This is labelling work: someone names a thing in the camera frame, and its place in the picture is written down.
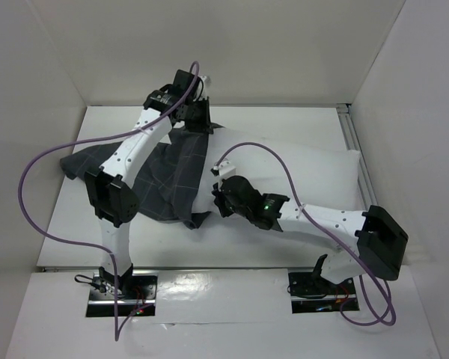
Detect dark grey checked pillowcase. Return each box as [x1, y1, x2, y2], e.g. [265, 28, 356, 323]
[58, 126, 218, 230]

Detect white pillow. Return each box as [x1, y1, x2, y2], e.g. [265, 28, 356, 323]
[189, 126, 362, 248]

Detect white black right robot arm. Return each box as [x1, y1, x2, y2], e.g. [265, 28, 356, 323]
[212, 176, 409, 293]

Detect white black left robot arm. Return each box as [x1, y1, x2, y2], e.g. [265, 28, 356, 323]
[84, 70, 212, 298]

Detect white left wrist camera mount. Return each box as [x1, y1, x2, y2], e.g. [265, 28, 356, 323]
[197, 76, 211, 100]

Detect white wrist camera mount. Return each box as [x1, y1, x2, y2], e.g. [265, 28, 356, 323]
[210, 158, 236, 184]
[197, 76, 211, 100]

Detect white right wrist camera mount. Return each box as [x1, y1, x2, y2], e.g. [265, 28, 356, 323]
[210, 158, 236, 184]

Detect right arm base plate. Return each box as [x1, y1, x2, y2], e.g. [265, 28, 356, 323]
[287, 271, 360, 314]

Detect aluminium frame rail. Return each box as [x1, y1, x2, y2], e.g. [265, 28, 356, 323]
[336, 104, 377, 209]

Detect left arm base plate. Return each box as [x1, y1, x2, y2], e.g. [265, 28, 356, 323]
[74, 270, 158, 318]

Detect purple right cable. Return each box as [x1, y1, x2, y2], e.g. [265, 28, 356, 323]
[213, 141, 397, 328]

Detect purple cable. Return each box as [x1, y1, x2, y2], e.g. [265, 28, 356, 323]
[213, 141, 397, 328]
[17, 61, 201, 342]

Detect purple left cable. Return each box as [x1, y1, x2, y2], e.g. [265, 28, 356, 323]
[17, 61, 201, 342]

